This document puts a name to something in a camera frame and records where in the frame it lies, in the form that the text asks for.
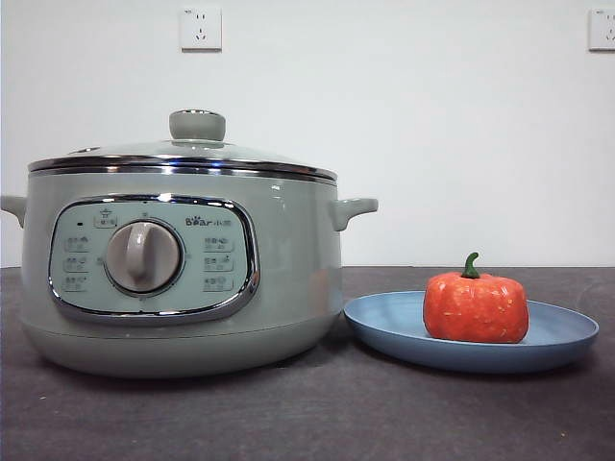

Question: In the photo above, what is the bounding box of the glass lid with green knob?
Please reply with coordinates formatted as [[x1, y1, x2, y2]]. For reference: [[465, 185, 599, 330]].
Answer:
[[27, 109, 335, 183]]

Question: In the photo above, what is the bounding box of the orange pumpkin with green stem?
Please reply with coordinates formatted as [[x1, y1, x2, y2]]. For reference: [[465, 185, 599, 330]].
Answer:
[[422, 252, 530, 345]]

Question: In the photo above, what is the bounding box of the white wall socket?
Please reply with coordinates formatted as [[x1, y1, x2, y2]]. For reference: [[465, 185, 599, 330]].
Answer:
[[588, 8, 615, 52], [180, 7, 224, 53]]

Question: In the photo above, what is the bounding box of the pale green electric steamer pot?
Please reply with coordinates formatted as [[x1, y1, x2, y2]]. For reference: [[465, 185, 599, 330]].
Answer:
[[0, 165, 380, 380]]

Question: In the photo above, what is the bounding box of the blue plate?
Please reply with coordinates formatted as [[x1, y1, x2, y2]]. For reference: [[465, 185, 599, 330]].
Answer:
[[342, 289, 601, 376]]

